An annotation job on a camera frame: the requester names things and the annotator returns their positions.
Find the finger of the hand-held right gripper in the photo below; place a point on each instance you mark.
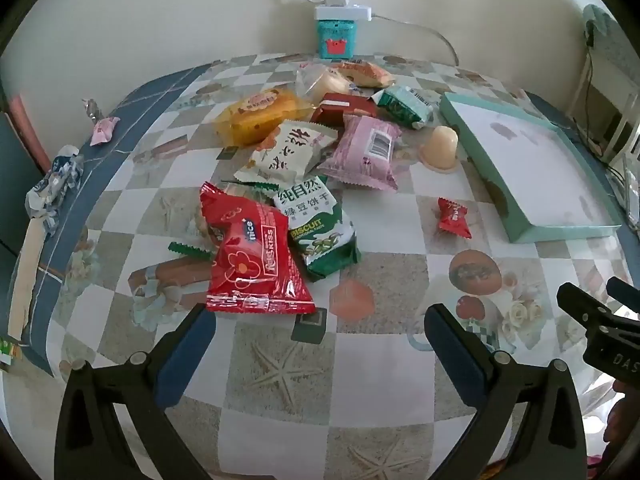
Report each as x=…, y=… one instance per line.
x=582, y=307
x=625, y=292

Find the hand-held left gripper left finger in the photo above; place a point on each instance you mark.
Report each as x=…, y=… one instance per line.
x=182, y=360

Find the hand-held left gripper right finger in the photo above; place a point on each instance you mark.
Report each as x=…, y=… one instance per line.
x=457, y=355

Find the clear packet green edges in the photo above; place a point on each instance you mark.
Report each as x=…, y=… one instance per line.
x=190, y=252

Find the small red candy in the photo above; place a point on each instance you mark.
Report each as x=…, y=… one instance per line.
x=452, y=216

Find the teal shallow box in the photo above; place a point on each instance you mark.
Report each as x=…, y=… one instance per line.
x=525, y=170

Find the green white biscuit packet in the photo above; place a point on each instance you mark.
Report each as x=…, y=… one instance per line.
x=320, y=230

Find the pale yellow jelly cup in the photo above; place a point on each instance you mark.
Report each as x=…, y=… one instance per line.
x=440, y=150

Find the pink snack packet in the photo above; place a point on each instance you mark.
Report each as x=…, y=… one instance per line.
x=367, y=152

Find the beige packet orange print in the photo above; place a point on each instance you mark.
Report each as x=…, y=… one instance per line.
x=287, y=155

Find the yellow snack packet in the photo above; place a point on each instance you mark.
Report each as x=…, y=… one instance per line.
x=262, y=115

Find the dark red snack packet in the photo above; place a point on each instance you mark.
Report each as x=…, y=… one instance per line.
x=345, y=107

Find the person's right hand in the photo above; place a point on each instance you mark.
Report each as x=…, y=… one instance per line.
x=625, y=430

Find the checked printed tablecloth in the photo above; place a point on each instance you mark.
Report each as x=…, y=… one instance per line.
x=380, y=360

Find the green white wrapper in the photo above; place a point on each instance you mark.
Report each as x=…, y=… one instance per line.
x=10, y=355

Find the white carved furniture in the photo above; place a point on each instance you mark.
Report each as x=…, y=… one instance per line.
x=617, y=120

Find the crumpled blue white wrapper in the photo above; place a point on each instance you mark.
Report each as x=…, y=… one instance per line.
x=52, y=185

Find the small pink candy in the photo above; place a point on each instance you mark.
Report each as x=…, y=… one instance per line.
x=104, y=131

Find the teal patterned cloth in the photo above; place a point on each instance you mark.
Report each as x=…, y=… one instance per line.
x=612, y=40

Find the small green white packet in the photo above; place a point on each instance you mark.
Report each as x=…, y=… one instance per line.
x=405, y=105

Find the silver foil wrapper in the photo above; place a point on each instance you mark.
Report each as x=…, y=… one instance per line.
x=91, y=109

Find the orange bread packet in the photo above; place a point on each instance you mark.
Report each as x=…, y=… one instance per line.
x=365, y=72

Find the clear-wrapped round bread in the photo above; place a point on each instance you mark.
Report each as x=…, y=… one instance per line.
x=322, y=85

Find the teal box red label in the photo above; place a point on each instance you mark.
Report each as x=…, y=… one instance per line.
x=336, y=40

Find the white power strip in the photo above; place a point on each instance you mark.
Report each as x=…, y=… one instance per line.
x=342, y=11

